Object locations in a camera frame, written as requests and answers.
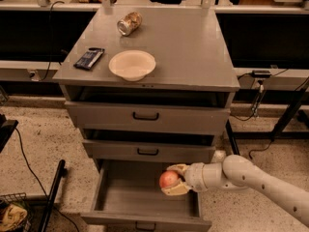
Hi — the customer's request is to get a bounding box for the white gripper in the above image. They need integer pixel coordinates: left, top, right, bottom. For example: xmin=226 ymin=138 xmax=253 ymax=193
xmin=161 ymin=162 xmax=208 ymax=196

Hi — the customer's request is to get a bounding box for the red apple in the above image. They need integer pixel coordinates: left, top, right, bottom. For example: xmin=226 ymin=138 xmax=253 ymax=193
xmin=159 ymin=170 xmax=179 ymax=189

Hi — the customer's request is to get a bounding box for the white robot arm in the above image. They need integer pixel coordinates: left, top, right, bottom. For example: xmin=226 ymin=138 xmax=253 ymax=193
xmin=159 ymin=155 xmax=309 ymax=226

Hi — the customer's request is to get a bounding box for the bottom grey drawer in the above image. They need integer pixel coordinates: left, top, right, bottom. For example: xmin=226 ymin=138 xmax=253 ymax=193
xmin=81 ymin=160 xmax=211 ymax=232

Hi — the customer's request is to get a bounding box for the grey drawer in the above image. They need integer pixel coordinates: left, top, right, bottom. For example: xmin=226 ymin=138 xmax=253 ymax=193
xmin=65 ymin=86 xmax=232 ymax=135
xmin=81 ymin=160 xmax=211 ymax=232
xmin=83 ymin=130 xmax=215 ymax=163

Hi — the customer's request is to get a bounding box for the middle grey drawer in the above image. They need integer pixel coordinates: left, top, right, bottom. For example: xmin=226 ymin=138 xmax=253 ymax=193
xmin=83 ymin=130 xmax=215 ymax=163

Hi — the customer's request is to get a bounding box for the grey drawer cabinet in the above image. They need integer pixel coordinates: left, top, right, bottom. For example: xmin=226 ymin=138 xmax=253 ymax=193
xmin=52 ymin=5 xmax=241 ymax=186

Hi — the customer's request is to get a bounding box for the top grey drawer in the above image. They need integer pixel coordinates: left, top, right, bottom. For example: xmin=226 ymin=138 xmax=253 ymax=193
xmin=65 ymin=86 xmax=232 ymax=135

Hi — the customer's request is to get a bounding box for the black table leg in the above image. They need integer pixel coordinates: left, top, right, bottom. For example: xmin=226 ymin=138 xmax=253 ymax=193
xmin=225 ymin=120 xmax=240 ymax=155

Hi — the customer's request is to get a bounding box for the black stand right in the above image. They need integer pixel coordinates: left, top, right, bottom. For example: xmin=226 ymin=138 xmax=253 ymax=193
xmin=234 ymin=77 xmax=309 ymax=141

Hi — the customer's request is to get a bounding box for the black pole lower left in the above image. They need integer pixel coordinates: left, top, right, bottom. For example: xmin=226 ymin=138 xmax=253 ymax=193
xmin=38 ymin=159 xmax=66 ymax=232

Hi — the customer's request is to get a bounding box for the white bowl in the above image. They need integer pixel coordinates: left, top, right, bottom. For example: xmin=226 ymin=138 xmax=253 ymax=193
xmin=109 ymin=50 xmax=156 ymax=81

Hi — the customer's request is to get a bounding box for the black power adapter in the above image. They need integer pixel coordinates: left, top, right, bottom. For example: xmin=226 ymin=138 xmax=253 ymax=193
xmin=251 ymin=70 xmax=271 ymax=78

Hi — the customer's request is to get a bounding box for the dark blue snack packet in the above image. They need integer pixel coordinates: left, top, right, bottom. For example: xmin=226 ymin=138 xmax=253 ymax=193
xmin=73 ymin=47 xmax=105 ymax=71

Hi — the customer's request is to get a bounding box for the lying metal can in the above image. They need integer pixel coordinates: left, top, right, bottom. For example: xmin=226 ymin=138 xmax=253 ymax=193
xmin=117 ymin=12 xmax=143 ymax=36

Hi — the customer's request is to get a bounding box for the black floor cable right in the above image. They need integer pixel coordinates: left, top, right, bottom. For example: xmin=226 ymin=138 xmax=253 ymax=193
xmin=247 ymin=135 xmax=274 ymax=160

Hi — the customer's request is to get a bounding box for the black floor cable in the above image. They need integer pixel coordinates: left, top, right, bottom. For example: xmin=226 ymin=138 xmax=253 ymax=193
xmin=14 ymin=128 xmax=80 ymax=232
xmin=247 ymin=135 xmax=274 ymax=160

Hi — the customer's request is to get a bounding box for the wire basket with bags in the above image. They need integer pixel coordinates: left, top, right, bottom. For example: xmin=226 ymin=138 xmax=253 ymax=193
xmin=0 ymin=192 xmax=31 ymax=232

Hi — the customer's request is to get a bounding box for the black floor cable left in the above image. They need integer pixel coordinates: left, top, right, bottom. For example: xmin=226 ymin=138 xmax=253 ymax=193
xmin=14 ymin=128 xmax=80 ymax=232

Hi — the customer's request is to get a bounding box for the black hanging cable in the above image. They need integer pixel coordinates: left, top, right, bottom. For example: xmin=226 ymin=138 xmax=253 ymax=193
xmin=40 ymin=0 xmax=66 ymax=82

